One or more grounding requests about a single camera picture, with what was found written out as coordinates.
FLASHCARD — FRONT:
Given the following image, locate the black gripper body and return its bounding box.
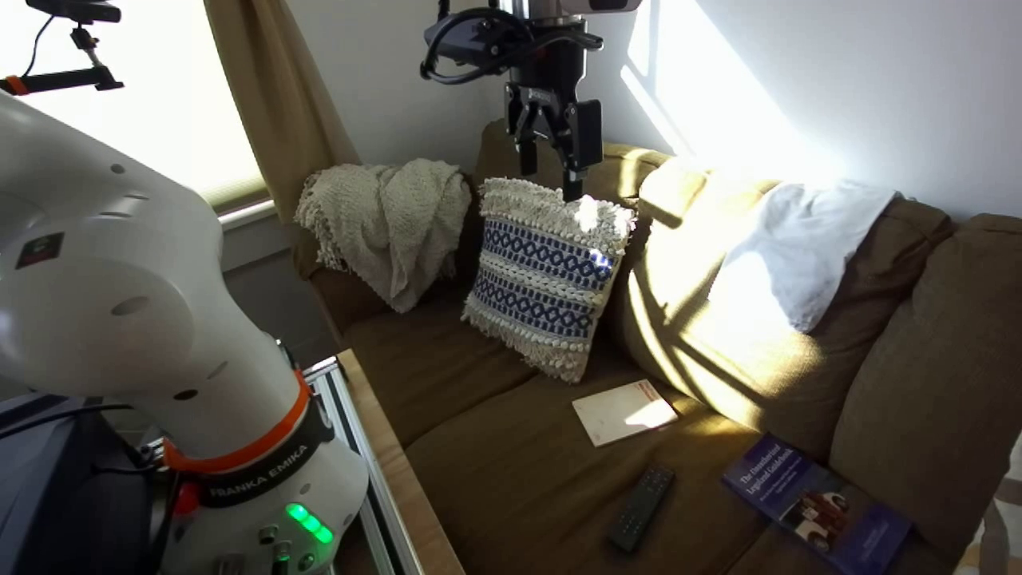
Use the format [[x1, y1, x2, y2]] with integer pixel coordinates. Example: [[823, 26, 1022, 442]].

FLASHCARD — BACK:
[[500, 20, 606, 165]]

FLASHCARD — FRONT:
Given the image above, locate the dark grey remote control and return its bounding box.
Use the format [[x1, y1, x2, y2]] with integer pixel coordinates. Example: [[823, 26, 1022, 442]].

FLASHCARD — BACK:
[[606, 465, 680, 560]]

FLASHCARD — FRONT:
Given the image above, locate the blue white patterned pillow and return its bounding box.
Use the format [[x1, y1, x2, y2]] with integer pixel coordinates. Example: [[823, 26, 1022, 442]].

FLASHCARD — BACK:
[[458, 174, 637, 387]]

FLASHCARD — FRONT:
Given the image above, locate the cream knit blanket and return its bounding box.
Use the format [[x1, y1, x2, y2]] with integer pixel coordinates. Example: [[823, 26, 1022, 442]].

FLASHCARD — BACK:
[[292, 155, 476, 316]]

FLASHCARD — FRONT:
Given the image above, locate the white paper card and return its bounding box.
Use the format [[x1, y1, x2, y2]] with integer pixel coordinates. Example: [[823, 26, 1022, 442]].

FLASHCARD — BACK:
[[568, 378, 682, 450]]

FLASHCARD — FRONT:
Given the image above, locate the tan curtain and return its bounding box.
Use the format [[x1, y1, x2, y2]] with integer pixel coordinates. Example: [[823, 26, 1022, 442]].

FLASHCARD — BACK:
[[202, 0, 360, 221]]

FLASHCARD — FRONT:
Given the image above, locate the brown fabric sofa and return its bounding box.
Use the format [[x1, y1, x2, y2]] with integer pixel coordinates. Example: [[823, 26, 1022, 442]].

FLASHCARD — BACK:
[[303, 116, 1022, 575]]

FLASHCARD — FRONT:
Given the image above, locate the wooden table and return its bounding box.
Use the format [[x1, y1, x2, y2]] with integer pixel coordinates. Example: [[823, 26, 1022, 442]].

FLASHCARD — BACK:
[[335, 346, 468, 575]]

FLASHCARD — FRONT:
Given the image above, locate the blue booklet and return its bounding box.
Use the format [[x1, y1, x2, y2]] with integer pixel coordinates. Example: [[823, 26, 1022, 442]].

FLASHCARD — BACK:
[[718, 434, 919, 575]]

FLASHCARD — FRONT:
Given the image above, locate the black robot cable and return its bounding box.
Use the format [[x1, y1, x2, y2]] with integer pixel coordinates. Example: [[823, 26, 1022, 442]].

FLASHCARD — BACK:
[[415, 2, 537, 88]]

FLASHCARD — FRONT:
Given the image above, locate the aluminium frame rail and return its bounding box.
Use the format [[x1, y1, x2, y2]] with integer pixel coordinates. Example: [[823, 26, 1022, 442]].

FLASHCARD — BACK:
[[300, 354, 426, 575]]

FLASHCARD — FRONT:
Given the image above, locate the black camera on stand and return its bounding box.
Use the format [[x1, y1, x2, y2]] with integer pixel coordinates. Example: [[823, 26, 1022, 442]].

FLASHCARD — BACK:
[[0, 0, 126, 100]]

